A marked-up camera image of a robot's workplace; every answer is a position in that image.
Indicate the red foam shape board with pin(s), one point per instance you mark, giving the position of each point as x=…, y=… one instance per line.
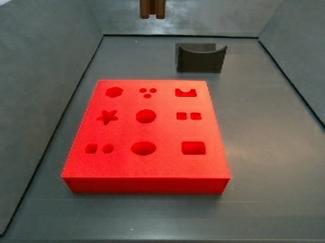
x=148, y=140

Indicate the dark grey curved block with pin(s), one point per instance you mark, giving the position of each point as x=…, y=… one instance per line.
x=199, y=57

